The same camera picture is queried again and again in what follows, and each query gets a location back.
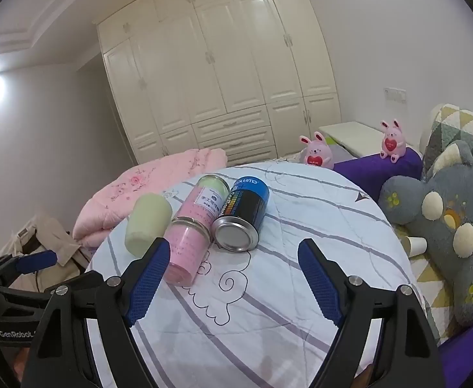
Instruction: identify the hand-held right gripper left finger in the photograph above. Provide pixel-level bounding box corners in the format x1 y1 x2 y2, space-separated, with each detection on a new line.
20 236 172 388

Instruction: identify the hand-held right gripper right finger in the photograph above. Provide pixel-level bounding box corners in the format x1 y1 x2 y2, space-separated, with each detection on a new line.
297 238 441 388

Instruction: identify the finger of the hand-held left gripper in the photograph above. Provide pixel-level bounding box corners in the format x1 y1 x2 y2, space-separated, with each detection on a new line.
0 250 58 292

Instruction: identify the pale green cup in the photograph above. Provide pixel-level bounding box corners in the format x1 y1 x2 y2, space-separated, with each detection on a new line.
124 193 173 257

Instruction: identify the paper cup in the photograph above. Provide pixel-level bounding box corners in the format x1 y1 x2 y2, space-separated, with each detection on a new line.
400 235 428 259

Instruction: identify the beige clothing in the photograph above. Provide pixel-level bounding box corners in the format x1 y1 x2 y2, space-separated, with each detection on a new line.
0 214 93 292

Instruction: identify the short pink glass jar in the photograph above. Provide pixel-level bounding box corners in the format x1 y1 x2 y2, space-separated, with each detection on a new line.
163 217 212 286

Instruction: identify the tall pink jar green lid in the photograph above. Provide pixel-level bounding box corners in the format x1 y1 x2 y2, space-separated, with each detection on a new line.
173 174 230 231

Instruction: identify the pink floral quilt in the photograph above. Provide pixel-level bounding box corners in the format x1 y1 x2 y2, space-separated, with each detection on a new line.
72 148 229 249

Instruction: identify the black and blue spray can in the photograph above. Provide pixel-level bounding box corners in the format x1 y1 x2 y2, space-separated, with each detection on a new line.
212 177 270 252

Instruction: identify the grey plush toy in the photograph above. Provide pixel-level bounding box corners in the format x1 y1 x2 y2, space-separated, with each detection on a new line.
378 141 473 329

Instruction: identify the purple bed sheet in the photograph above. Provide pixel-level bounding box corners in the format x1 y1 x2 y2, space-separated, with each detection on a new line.
333 147 473 388

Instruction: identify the pink bunny plush toy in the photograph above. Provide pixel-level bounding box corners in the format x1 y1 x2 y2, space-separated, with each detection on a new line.
299 131 335 170
379 119 407 163

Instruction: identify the white bedside table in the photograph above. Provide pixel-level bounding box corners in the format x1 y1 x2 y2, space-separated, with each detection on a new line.
319 121 386 159

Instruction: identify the cream wardrobe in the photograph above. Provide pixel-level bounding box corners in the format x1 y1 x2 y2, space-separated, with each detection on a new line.
92 0 343 166

